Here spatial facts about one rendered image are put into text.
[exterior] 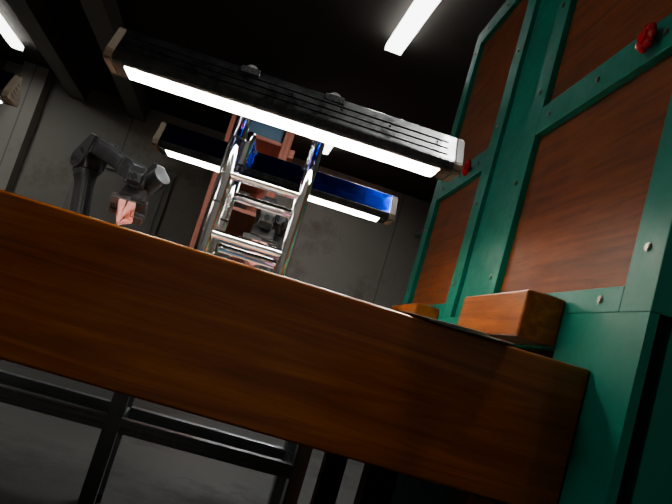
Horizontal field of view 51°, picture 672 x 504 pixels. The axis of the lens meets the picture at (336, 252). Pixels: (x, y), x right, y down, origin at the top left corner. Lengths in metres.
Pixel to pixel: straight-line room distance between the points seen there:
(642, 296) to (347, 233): 8.29
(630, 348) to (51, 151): 8.72
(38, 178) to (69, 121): 0.80
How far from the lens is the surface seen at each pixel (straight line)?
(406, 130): 1.22
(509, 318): 1.07
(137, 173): 2.02
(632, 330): 0.88
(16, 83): 1.89
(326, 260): 9.01
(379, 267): 9.15
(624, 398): 0.86
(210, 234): 1.33
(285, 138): 6.10
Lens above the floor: 0.70
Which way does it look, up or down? 8 degrees up
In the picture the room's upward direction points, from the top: 17 degrees clockwise
